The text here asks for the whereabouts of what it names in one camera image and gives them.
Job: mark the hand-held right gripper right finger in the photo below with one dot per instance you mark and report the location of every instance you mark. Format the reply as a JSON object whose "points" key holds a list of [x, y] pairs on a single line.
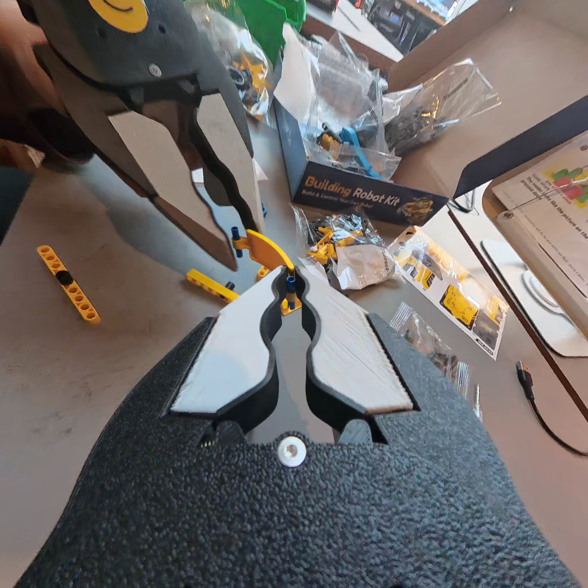
{"points": [[358, 363]]}

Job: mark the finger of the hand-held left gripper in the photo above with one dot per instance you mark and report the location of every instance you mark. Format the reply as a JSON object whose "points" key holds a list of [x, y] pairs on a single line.
{"points": [[225, 147], [175, 175]]}

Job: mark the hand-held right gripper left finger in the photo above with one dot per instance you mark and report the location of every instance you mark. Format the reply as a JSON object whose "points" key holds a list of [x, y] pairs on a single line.
{"points": [[225, 367]]}

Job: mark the yellow beam black pin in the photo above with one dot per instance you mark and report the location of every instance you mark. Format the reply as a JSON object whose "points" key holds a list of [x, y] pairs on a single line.
{"points": [[209, 285]]}

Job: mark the yellow curved panel blue pins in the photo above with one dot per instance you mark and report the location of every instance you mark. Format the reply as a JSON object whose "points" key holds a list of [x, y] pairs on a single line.
{"points": [[266, 248]]}

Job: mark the grey desk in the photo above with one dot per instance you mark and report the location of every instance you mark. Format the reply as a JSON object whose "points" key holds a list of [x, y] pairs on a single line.
{"points": [[55, 386]]}

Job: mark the person's left hand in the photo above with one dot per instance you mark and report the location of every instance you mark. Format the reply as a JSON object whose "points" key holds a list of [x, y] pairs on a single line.
{"points": [[18, 64]]}

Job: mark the plastic bag of black parts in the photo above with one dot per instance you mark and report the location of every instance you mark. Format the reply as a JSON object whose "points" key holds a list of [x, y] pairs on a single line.
{"points": [[432, 344]]}

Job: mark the plastic bag of yellow parts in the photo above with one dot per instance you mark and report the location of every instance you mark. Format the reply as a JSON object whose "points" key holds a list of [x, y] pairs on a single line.
{"points": [[354, 262]]}

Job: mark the sticker sheet in plastic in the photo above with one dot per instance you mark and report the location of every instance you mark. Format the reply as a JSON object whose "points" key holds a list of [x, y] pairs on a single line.
{"points": [[455, 294]]}

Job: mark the green plastic bin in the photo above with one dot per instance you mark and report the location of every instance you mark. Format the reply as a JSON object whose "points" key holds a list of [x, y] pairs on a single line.
{"points": [[266, 23]]}

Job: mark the blue plastic part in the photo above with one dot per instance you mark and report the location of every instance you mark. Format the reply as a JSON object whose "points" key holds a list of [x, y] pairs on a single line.
{"points": [[358, 147]]}

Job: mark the long yellow nine-hole beam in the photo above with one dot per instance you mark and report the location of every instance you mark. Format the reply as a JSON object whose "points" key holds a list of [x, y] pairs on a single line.
{"points": [[73, 289]]}

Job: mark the clear bags inside box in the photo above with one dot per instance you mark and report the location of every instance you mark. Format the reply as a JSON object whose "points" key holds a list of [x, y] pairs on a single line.
{"points": [[404, 110]]}

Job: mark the white stand base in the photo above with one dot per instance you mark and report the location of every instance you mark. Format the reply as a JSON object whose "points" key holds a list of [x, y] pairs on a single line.
{"points": [[542, 312]]}

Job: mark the wooden clipboard printed sheet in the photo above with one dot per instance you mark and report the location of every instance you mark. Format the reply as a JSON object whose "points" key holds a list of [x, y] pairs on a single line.
{"points": [[560, 211]]}

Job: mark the cardboard box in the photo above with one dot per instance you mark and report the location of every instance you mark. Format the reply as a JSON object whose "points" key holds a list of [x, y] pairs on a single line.
{"points": [[487, 55]]}

